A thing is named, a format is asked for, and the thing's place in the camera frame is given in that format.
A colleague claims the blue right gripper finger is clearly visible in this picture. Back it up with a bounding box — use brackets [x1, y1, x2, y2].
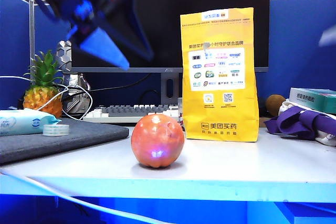
[318, 24, 336, 48]

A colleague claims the yellow paper bag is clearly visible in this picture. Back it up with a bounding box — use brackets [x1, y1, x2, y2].
[180, 7, 260, 143]

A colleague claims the silver mech figurine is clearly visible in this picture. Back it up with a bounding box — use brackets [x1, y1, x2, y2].
[55, 40, 91, 114]

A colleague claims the black computer monitor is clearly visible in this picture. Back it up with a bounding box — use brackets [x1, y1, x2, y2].
[70, 0, 270, 74]

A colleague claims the teal cardboard box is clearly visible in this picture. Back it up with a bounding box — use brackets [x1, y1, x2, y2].
[288, 87, 336, 114]

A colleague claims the grey and white keyboard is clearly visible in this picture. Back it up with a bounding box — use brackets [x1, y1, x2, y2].
[82, 103, 184, 124]

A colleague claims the grey monitor stand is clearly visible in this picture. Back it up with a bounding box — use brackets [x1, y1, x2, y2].
[160, 72, 184, 105]

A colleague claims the brown kiwi fruit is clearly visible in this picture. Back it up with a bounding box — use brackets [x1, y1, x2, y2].
[265, 94, 287, 117]

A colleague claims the purple cloth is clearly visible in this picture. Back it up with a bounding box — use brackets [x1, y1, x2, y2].
[264, 105, 336, 141]

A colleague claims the small pineapple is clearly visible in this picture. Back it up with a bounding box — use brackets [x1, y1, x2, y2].
[23, 50, 64, 119]

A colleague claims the dark grey desk mat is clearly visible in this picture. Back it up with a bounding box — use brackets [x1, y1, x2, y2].
[0, 118, 130, 165]

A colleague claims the clear tape roll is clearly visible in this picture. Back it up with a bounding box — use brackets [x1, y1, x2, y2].
[42, 123, 70, 137]

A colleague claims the orange fruit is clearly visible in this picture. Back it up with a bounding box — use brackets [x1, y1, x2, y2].
[130, 113, 185, 169]

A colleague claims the light blue wet wipes pack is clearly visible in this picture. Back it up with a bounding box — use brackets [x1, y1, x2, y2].
[0, 108, 61, 137]

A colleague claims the black cable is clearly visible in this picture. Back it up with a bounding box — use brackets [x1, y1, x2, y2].
[61, 73, 153, 99]

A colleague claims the silver partition post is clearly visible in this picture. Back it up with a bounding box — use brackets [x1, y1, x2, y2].
[28, 0, 35, 83]

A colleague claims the thin white charging cable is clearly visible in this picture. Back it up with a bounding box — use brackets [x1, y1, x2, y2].
[0, 76, 93, 121]

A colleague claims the thick white cable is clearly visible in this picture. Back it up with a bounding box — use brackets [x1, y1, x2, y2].
[0, 170, 161, 224]

